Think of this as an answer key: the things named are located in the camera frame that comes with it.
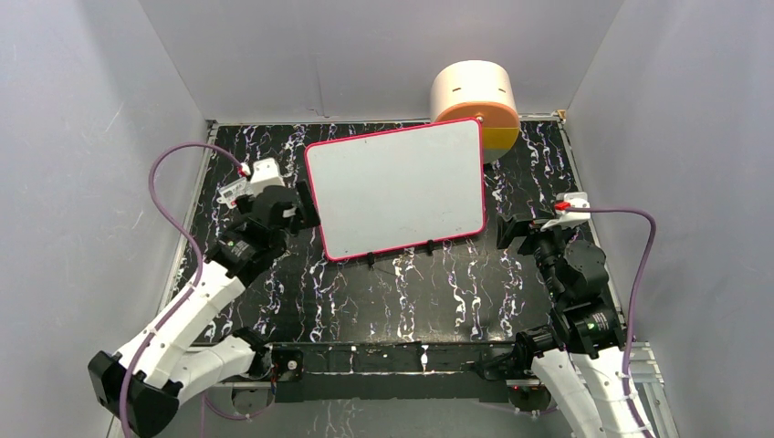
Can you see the cream and orange cylinder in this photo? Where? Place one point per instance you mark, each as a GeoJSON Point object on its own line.
{"type": "Point", "coordinates": [481, 90]}

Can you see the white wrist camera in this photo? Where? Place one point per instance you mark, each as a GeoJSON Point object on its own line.
{"type": "Point", "coordinates": [265, 173]}
{"type": "Point", "coordinates": [570, 210]}

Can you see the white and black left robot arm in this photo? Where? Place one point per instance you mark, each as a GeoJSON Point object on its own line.
{"type": "Point", "coordinates": [145, 382]}

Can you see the white printed label card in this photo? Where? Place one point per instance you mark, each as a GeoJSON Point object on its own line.
{"type": "Point", "coordinates": [228, 194]}

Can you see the pink-framed whiteboard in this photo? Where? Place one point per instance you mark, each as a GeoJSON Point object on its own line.
{"type": "Point", "coordinates": [399, 188]}

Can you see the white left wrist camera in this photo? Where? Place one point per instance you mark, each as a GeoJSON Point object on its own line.
{"type": "Point", "coordinates": [265, 173]}

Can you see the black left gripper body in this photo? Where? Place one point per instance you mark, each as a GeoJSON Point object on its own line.
{"type": "Point", "coordinates": [246, 203]}

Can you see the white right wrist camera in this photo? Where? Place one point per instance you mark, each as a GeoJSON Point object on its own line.
{"type": "Point", "coordinates": [570, 210]}

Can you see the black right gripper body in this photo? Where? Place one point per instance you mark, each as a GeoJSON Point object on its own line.
{"type": "Point", "coordinates": [545, 245]}

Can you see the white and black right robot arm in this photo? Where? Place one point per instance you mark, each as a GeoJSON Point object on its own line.
{"type": "Point", "coordinates": [582, 356]}

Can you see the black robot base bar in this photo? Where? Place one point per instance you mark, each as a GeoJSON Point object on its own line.
{"type": "Point", "coordinates": [483, 371]}

